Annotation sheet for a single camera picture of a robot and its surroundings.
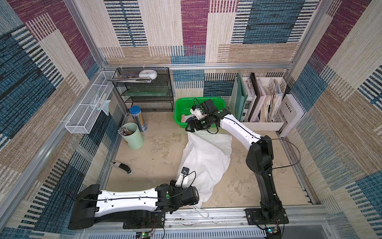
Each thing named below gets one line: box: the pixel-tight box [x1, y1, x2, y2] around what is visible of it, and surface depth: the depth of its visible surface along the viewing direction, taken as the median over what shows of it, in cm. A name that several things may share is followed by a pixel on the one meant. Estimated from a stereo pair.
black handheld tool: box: [109, 160, 134, 176], surface depth 90 cm
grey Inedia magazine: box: [279, 94, 305, 138], surface depth 97 cm
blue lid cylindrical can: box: [129, 105, 148, 133], surface depth 98 cm
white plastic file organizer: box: [240, 76, 287, 131], surface depth 102 cm
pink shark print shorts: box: [181, 114, 195, 123], surface depth 105 cm
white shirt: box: [177, 130, 233, 208], surface depth 91 cm
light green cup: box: [122, 122, 144, 150], surface depth 95 cm
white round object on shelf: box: [138, 69, 158, 81], surface depth 91 cm
